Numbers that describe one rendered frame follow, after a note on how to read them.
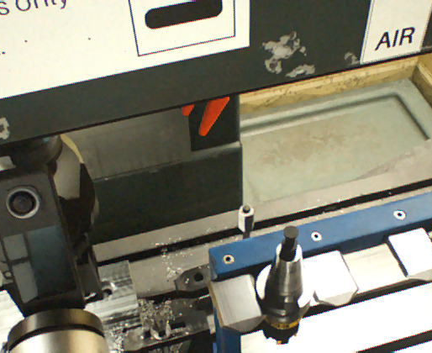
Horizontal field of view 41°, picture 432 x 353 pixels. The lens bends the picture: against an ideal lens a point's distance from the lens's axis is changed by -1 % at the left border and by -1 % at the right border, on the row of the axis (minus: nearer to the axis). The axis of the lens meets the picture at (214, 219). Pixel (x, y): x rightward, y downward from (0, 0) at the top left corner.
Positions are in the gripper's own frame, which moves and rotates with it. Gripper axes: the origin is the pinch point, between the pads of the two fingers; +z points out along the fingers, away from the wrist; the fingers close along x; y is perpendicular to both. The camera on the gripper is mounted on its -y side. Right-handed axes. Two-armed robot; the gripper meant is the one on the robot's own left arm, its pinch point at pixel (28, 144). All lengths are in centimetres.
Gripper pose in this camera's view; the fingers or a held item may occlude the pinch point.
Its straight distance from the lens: 56.5
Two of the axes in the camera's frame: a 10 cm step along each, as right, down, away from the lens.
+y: 0.5, 6.0, 8.0
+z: -2.7, -7.6, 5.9
